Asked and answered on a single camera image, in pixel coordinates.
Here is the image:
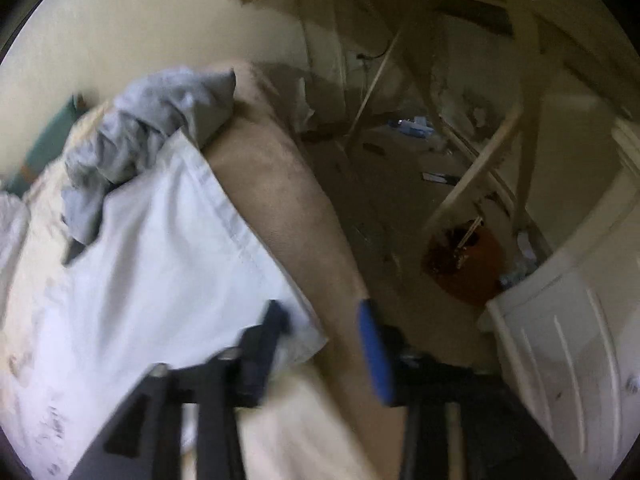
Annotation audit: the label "yellow cartoon-print bed sheet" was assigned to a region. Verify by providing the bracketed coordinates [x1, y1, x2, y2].
[0, 60, 401, 480]

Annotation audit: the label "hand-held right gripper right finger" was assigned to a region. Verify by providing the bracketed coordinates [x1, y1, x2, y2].
[357, 299, 576, 480]

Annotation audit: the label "wooden table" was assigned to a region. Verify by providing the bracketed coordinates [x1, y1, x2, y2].
[240, 0, 640, 261]

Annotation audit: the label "white printed t-shirt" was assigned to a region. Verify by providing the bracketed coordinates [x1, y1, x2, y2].
[20, 130, 330, 466]

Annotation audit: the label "blue packets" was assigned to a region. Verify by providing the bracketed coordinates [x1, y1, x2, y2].
[396, 116, 437, 137]

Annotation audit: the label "grey shorts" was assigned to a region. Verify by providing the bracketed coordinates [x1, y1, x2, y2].
[60, 66, 237, 246]

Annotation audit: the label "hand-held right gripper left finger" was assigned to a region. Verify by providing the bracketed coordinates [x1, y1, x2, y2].
[67, 300, 291, 480]

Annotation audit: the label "white cabinet door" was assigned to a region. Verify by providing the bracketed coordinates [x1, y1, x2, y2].
[477, 255, 640, 480]

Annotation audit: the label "teal orange-striped mattress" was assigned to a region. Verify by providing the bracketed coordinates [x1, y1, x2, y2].
[0, 95, 88, 193]

